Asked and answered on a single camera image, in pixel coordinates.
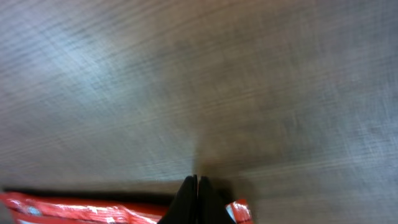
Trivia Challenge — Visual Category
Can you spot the red snack bar wrapper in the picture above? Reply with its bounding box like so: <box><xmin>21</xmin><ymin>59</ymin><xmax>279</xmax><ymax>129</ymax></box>
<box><xmin>0</xmin><ymin>191</ymin><xmax>254</xmax><ymax>224</ymax></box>

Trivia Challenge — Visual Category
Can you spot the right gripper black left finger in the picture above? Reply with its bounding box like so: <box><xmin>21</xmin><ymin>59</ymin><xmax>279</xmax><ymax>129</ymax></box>
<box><xmin>157</xmin><ymin>175</ymin><xmax>198</xmax><ymax>224</ymax></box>

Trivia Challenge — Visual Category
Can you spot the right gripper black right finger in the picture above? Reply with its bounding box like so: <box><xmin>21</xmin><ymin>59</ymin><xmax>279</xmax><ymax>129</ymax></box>
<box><xmin>197</xmin><ymin>176</ymin><xmax>235</xmax><ymax>224</ymax></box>

